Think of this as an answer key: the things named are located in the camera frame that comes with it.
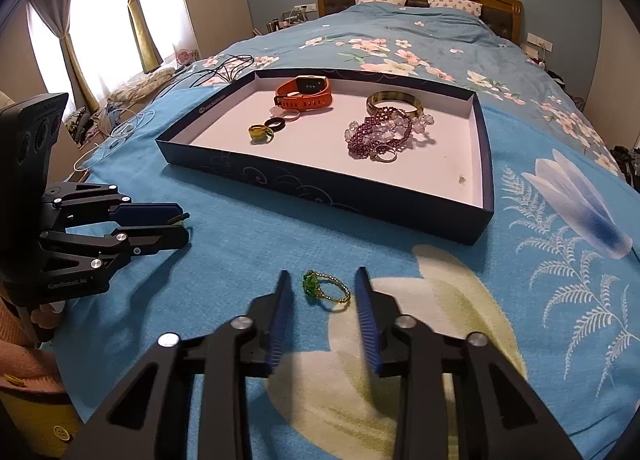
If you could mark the grey curtain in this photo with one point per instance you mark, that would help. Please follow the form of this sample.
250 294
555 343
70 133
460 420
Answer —
55 29

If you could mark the pile of dark clothes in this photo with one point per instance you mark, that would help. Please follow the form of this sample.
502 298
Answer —
625 159

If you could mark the small pink fan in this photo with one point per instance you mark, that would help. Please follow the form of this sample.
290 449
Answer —
184 56

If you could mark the grey-blue floral duvet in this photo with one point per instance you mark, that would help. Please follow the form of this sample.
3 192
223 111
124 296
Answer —
400 29

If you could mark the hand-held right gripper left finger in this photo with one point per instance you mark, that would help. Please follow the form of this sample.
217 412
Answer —
280 325

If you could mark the yellow curtain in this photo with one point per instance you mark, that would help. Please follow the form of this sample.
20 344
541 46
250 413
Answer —
142 29

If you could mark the cream knitted cloth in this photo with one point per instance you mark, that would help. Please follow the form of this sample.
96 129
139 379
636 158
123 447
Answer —
142 84

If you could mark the yellow cloth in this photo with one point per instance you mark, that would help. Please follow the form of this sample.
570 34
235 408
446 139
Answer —
35 415

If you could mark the cluttered nightstand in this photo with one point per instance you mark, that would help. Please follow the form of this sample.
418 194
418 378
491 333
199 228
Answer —
277 23

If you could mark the navy cardboard box tray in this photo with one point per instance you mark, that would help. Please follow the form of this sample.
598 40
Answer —
310 164

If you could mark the dark clutter pile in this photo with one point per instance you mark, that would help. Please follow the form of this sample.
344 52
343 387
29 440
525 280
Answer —
85 127

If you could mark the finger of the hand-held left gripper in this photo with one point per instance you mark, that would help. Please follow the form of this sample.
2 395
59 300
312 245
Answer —
160 240
145 212

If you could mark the person's left forearm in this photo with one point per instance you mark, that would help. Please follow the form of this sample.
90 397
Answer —
20 355

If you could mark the golden green bangle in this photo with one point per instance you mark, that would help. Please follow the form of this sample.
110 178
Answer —
395 95

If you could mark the white wall socket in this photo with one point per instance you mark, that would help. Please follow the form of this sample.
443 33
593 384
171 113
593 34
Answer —
539 41
305 6

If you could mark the person's left hand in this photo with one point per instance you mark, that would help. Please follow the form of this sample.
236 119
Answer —
50 309

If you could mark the orange smartwatch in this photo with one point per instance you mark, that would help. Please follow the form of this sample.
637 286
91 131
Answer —
305 100

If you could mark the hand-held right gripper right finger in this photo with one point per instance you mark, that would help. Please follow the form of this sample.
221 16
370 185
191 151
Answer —
367 320

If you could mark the turquoise flower print blanket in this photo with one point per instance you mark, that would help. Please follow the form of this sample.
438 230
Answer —
225 260

